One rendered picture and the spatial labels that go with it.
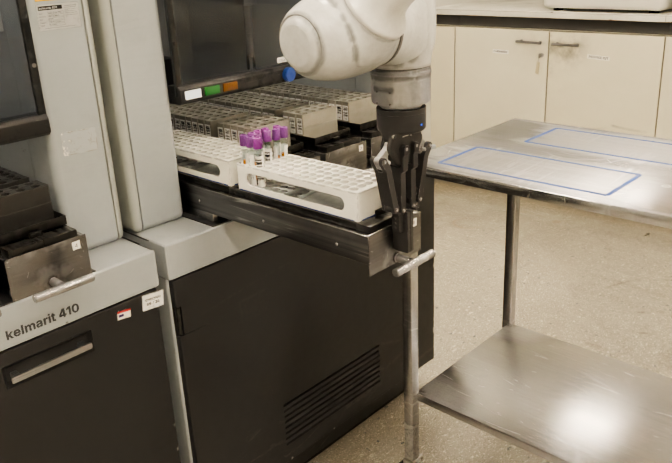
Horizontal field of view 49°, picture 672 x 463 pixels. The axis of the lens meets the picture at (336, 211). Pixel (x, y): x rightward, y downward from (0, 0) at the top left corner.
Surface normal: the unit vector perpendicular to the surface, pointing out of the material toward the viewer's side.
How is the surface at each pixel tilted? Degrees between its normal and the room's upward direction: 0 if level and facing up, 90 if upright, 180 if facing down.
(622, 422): 0
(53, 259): 90
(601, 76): 90
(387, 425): 0
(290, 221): 90
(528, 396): 0
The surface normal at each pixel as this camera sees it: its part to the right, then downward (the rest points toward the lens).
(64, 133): 0.73, 0.20
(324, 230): -0.68, 0.28
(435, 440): -0.04, -0.94
